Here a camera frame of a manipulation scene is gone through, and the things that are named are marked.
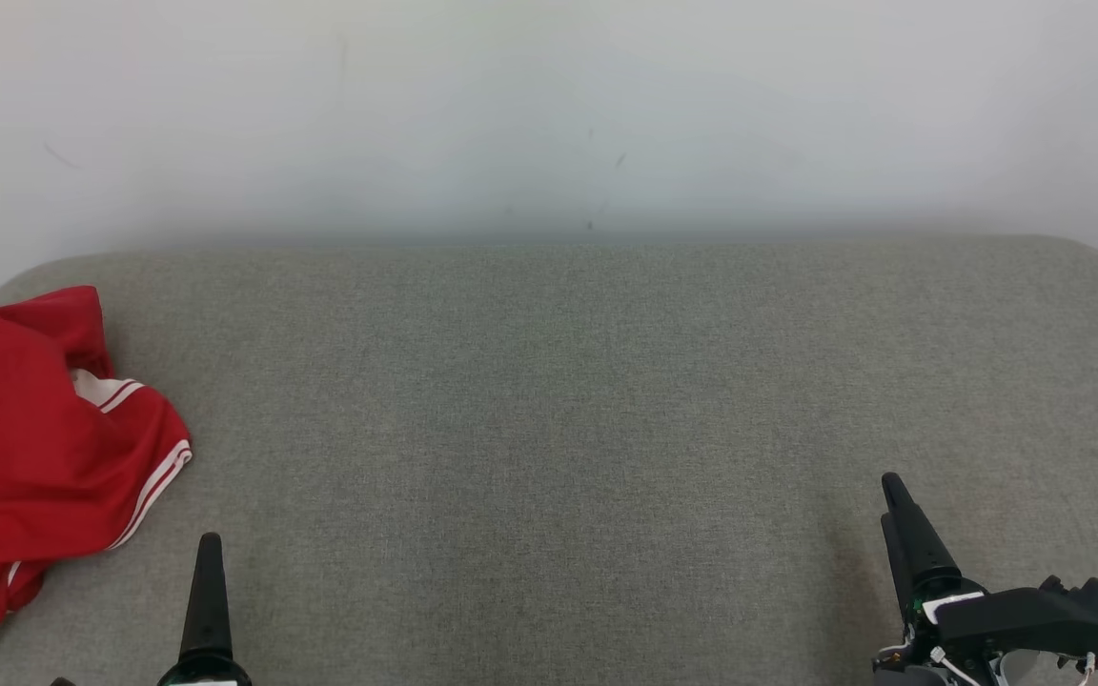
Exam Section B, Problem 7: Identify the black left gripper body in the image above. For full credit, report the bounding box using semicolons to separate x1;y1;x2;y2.
156;657;253;686

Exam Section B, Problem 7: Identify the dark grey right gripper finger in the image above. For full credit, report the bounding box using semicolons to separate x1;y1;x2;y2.
880;513;916;628
881;473;963;585

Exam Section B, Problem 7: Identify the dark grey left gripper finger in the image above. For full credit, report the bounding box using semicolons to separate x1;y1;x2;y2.
177;533;235;663

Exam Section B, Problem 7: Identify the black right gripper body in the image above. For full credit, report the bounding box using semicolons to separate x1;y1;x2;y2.
873;570;1036;686

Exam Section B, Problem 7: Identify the red jersey with navy number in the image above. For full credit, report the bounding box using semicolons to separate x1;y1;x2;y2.
0;286;193;584

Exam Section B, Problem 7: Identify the grey fabric sofa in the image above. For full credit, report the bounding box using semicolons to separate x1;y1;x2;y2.
0;233;1098;686

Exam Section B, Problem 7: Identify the thin white wire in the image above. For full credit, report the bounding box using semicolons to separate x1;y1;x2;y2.
930;648;984;686

